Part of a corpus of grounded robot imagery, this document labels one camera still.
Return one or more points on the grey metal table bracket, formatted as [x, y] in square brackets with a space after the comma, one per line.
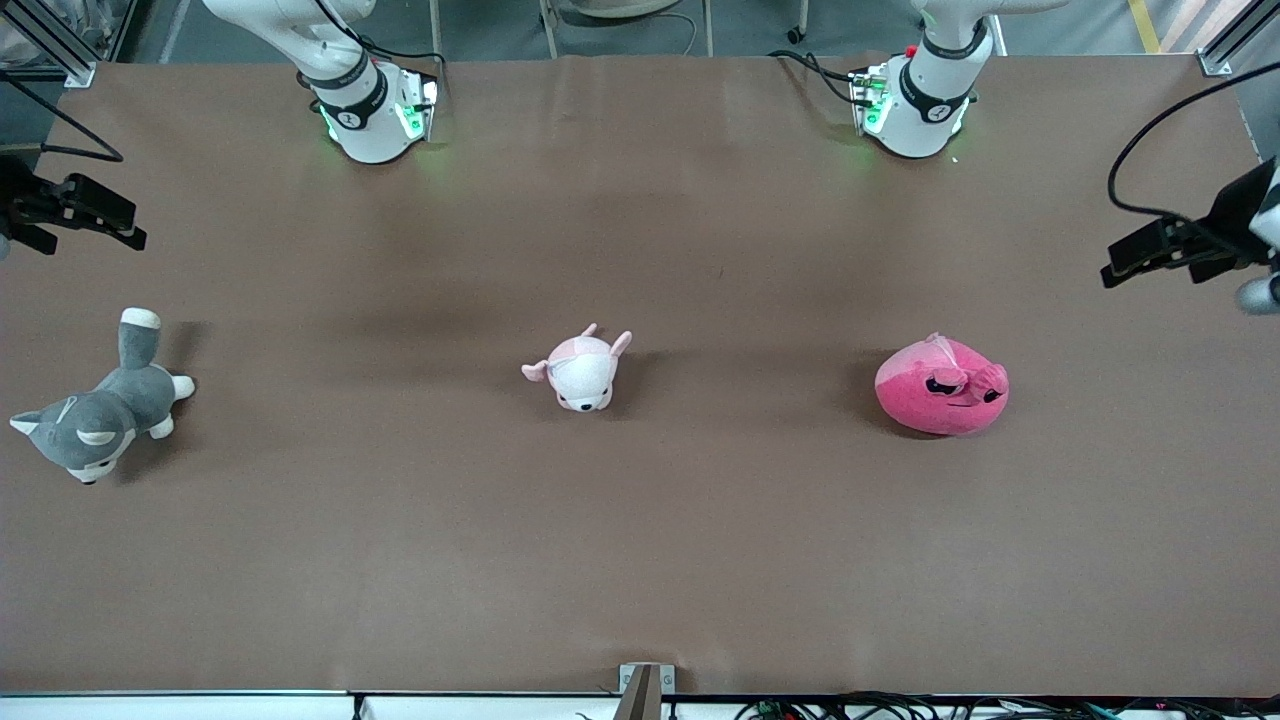
[645, 685]

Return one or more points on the grey white husky plush toy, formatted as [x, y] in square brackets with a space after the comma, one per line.
[110, 410]

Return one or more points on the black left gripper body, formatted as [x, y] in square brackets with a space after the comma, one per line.
[1232, 217]

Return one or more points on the grey chair base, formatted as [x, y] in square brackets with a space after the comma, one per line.
[625, 8]

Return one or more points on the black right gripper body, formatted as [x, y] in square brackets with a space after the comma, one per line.
[22, 199]

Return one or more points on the aluminium frame post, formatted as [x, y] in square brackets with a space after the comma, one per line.
[55, 45]
[1235, 40]

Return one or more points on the small pale pink plush toy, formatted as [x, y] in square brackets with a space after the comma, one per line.
[580, 375]

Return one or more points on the round dark pink plush toy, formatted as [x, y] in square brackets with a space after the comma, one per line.
[940, 395]

